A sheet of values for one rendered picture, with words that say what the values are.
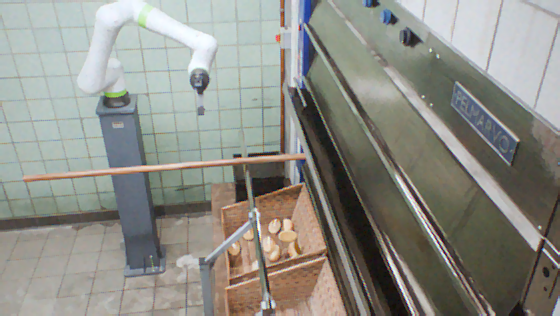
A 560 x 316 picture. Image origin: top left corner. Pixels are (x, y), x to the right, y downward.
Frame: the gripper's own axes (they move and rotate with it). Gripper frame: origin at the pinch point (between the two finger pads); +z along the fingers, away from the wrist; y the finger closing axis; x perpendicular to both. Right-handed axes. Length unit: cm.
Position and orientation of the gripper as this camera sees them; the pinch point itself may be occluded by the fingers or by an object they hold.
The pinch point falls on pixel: (199, 99)
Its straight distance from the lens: 232.1
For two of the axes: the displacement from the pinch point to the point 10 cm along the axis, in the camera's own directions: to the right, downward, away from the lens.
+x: -9.9, 0.7, -1.2
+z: 1.4, 5.2, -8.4
